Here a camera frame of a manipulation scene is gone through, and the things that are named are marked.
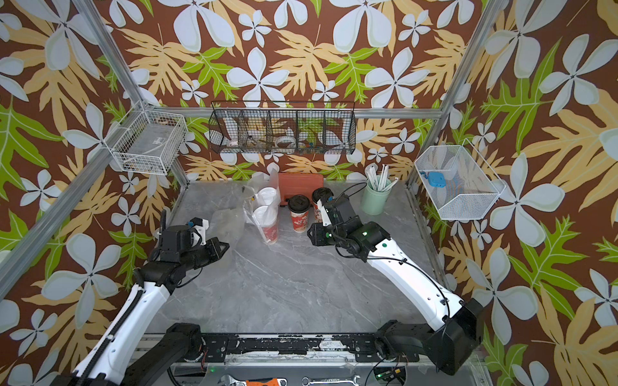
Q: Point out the blue object in basket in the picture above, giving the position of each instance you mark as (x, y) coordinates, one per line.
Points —
(434, 178)

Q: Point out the black wire basket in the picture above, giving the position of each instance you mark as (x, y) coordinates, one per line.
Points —
(285, 127)

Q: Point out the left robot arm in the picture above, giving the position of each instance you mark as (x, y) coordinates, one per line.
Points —
(110, 363)

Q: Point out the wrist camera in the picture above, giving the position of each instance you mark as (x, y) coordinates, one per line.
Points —
(323, 206)
(198, 228)

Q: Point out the green straw holder cup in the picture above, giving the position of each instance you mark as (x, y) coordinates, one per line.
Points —
(373, 200)

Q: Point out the white mesh basket right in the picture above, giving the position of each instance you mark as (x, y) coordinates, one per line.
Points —
(473, 186)

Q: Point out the white wire basket left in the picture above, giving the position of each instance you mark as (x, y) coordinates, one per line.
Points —
(147, 140)

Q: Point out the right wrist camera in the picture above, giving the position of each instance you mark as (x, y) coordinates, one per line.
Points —
(323, 206)

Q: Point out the black mounting rail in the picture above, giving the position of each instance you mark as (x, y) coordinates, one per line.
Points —
(334, 348)

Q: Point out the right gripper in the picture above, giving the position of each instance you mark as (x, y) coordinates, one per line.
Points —
(329, 207)

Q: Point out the red plastic tool case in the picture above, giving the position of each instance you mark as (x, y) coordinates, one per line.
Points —
(293, 184)

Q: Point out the clear plastic carrier bag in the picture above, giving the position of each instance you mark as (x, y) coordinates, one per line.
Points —
(258, 181)

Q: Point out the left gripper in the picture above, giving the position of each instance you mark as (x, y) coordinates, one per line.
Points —
(208, 248)

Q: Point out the orange adjustable wrench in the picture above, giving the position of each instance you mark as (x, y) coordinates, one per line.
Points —
(228, 380)

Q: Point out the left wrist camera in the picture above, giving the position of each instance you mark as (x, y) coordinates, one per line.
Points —
(198, 228)

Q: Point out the silver spanner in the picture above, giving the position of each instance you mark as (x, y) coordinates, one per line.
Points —
(353, 381)

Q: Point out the black lid red cup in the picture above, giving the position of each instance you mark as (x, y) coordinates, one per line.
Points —
(317, 195)
(299, 206)

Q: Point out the white lid red cup front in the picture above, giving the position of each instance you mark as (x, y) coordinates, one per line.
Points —
(266, 196)

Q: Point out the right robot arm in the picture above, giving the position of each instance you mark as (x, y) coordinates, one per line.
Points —
(453, 328)

